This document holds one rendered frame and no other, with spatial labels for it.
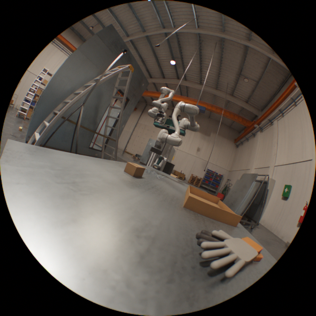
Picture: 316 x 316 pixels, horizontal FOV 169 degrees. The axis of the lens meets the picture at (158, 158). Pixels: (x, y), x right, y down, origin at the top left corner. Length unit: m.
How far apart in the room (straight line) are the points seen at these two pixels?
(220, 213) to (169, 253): 0.36
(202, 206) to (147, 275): 0.39
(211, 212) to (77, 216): 0.48
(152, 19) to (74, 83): 7.01
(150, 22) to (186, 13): 2.37
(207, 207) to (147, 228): 0.32
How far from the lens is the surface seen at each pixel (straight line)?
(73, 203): 0.24
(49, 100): 2.36
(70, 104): 1.68
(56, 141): 2.51
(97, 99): 2.73
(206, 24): 7.57
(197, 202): 0.49
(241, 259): 0.27
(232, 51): 7.85
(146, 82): 4.07
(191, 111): 1.46
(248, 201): 3.36
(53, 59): 11.48
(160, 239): 0.24
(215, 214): 0.52
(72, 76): 2.49
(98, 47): 2.90
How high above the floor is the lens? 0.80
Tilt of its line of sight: 1 degrees up
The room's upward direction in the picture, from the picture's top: 24 degrees clockwise
